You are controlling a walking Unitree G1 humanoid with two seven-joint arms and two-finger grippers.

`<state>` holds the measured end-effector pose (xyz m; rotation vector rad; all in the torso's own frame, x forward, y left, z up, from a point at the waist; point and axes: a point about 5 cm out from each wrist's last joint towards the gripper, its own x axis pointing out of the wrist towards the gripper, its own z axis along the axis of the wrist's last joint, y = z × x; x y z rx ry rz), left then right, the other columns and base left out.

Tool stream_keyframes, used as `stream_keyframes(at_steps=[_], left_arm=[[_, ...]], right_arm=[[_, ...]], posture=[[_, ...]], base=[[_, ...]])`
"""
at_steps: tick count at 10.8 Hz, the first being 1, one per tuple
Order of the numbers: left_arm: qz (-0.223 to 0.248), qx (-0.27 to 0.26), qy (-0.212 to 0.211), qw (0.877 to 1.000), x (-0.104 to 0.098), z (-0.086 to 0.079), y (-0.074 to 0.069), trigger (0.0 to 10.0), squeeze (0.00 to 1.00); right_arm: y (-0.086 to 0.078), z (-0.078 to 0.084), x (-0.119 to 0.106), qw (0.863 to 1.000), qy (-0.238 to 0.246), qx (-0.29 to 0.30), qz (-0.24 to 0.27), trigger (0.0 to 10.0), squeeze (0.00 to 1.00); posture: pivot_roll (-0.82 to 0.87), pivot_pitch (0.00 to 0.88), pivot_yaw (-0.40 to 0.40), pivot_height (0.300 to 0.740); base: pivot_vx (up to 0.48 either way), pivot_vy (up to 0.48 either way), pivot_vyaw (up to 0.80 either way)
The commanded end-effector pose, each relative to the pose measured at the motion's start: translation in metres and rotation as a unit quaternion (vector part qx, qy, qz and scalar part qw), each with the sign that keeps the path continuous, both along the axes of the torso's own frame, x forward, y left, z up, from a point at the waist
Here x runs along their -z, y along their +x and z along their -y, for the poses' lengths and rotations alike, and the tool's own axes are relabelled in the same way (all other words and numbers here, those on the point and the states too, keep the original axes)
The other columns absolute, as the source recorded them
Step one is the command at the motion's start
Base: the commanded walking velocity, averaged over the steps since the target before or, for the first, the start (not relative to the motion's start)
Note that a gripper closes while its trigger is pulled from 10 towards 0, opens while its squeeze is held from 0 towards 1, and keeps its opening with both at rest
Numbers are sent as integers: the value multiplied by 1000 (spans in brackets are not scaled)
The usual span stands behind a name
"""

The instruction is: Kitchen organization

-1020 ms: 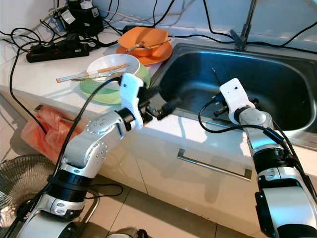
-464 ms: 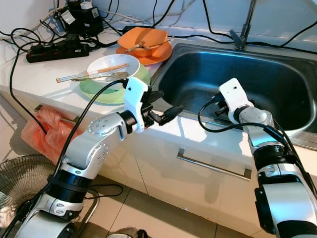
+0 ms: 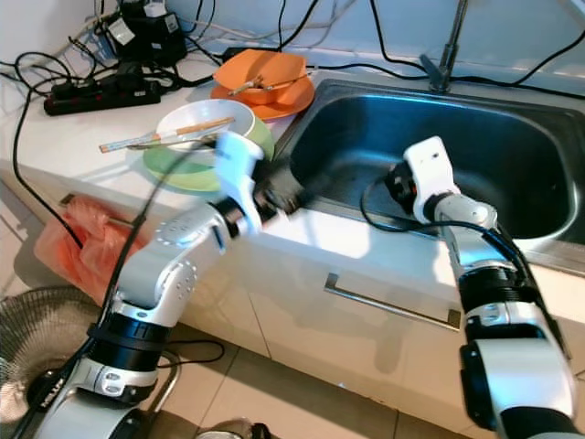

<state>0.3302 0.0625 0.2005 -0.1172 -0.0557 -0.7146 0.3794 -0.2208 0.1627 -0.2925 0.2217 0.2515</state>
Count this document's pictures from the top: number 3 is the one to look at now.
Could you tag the green plate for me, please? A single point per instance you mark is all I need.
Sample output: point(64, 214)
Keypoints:
point(183, 176)

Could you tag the pink plastic bag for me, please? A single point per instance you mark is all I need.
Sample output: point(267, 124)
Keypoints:
point(87, 256)

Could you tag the metal faucet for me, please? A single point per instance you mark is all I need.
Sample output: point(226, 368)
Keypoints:
point(452, 37)

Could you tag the metal spoon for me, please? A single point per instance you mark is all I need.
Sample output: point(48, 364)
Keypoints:
point(183, 141)

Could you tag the black power strip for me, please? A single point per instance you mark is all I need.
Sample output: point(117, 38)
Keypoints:
point(101, 97)

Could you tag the grey robot foot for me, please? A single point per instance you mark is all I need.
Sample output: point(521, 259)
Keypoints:
point(233, 431)

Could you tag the orange bowl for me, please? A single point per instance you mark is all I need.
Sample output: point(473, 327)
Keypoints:
point(260, 62)

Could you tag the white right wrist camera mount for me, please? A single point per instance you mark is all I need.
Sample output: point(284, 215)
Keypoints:
point(431, 174)

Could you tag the orange plate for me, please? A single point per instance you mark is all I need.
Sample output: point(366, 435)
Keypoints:
point(292, 105)

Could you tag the small black power plug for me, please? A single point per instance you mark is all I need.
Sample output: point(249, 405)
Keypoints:
point(238, 52)

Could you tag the wooden chopstick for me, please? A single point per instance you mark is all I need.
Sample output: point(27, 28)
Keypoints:
point(196, 129)
point(210, 123)

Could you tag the white kitchen cabinet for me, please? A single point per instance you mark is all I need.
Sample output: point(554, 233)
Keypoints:
point(283, 311)

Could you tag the white bowl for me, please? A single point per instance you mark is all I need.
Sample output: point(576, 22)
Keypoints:
point(192, 110)

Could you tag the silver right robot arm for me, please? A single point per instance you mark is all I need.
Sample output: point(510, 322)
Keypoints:
point(484, 265)

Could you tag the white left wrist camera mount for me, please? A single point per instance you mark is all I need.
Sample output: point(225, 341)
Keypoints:
point(238, 174)

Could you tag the stainless steel sink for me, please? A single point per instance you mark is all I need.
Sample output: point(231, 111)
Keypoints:
point(512, 137)

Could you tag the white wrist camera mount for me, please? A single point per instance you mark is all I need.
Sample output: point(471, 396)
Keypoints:
point(238, 174)
point(431, 174)

